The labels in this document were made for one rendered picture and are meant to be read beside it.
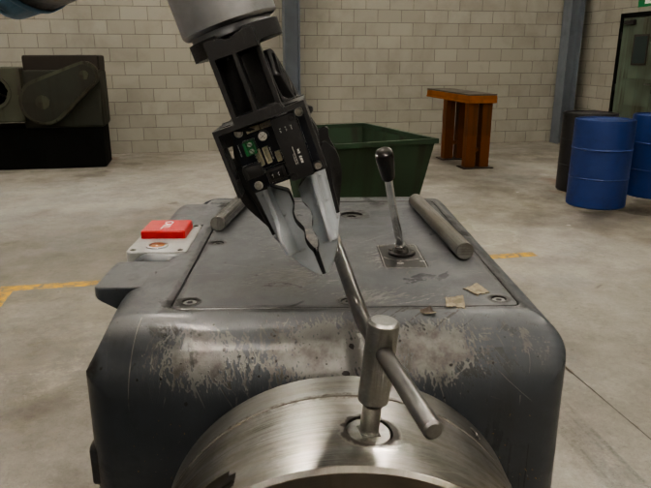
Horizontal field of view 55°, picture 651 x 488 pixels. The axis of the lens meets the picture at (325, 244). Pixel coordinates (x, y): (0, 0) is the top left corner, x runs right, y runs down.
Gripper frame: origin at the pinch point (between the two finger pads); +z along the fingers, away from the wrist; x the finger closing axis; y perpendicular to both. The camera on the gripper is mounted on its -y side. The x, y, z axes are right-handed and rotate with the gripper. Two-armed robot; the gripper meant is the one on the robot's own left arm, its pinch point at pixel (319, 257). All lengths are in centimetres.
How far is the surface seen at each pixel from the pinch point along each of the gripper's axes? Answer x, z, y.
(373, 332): 3.0, 1.7, 14.4
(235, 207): -13.0, 0.8, -39.7
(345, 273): 1.9, 0.8, 4.0
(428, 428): 4.5, 3.7, 23.5
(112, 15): -252, -165, -939
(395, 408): 2.4, 10.4, 10.2
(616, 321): 125, 184, -276
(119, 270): -23.9, -1.2, -16.2
